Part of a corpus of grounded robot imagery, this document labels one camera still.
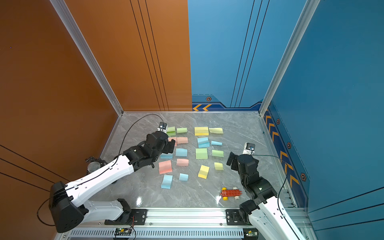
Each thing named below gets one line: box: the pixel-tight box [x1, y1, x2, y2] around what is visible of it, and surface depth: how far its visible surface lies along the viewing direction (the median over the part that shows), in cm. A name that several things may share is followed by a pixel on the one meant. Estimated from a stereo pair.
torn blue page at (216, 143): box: [211, 140, 223, 146], surface depth 104 cm
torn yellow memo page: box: [209, 127, 224, 134], surface depth 111 cm
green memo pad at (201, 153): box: [195, 148, 208, 160], surface depth 98 cm
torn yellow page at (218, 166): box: [214, 162, 224, 171], surface depth 93 cm
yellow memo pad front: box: [198, 164, 210, 180], surface depth 89 cm
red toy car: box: [220, 186, 243, 201], surface depth 81 cm
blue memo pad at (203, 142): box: [197, 137, 211, 148], surface depth 101 cm
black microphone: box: [85, 156, 108, 174], surface depth 69 cm
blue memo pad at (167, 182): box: [161, 175, 173, 189], surface depth 87 cm
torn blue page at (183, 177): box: [179, 173, 189, 181], surface depth 89 cm
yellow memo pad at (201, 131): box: [194, 126, 209, 136], surface depth 109 cm
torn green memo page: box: [176, 127, 188, 134], surface depth 111 cm
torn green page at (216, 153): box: [212, 149, 225, 158], surface depth 99 cm
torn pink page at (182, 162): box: [176, 158, 189, 166], surface depth 94 cm
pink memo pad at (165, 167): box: [158, 160, 173, 175], surface depth 91 cm
